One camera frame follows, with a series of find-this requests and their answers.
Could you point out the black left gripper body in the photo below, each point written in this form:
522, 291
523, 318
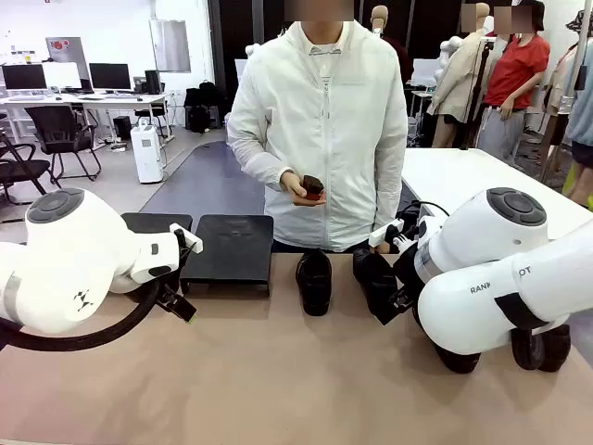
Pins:
170, 291

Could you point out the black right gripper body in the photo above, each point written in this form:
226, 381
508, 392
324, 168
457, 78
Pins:
407, 271

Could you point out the black leather dress shoe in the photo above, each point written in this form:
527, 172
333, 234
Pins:
370, 278
314, 287

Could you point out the brown and red shoe brush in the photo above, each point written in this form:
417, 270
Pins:
312, 184

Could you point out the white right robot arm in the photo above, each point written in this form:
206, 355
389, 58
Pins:
486, 241

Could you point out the person's right forearm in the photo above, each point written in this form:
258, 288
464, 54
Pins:
259, 169

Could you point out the person's left forearm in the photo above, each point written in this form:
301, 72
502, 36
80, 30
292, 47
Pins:
389, 199

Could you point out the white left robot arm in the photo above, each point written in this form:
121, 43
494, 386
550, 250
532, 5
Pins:
69, 259

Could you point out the black shoe stand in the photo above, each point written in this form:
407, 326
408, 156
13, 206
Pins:
157, 222
231, 250

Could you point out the person's right hand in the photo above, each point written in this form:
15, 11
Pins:
292, 183

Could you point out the white table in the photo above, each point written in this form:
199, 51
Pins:
454, 171

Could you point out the dark grey floor mat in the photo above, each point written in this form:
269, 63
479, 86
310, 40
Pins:
208, 176

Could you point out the white air purifier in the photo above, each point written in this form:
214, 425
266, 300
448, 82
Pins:
147, 153

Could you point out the black computer tower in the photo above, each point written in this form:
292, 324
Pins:
122, 127

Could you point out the person in white jacket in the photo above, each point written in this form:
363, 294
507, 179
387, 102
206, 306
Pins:
324, 116

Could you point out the black bags pile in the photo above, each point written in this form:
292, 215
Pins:
201, 106

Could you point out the black office chair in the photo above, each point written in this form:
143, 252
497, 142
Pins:
21, 169
55, 125

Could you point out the white office desk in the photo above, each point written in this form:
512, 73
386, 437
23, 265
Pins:
153, 97

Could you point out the mannequin with beige coat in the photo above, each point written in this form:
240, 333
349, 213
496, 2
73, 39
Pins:
456, 79

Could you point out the white monitor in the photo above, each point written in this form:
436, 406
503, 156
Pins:
62, 75
424, 72

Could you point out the black desktop box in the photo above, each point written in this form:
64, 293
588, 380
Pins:
152, 81

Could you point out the black computer monitor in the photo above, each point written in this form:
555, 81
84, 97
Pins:
110, 76
23, 76

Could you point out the person in red shirt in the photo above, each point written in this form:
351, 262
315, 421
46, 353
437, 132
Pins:
514, 69

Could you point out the person in light blue top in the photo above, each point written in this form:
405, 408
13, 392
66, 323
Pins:
584, 116

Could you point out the mannequin with beige head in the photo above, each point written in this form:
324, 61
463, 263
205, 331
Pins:
380, 16

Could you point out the silver metal pole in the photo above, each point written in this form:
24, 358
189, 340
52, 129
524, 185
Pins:
572, 69

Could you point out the grey notice board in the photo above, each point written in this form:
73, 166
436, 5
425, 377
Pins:
69, 48

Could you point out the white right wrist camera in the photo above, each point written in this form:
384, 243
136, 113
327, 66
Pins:
384, 234

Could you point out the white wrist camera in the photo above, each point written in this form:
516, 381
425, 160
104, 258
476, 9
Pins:
187, 238
384, 234

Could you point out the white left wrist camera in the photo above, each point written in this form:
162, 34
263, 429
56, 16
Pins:
187, 238

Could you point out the grey metal wall panel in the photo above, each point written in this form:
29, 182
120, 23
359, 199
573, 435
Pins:
169, 46

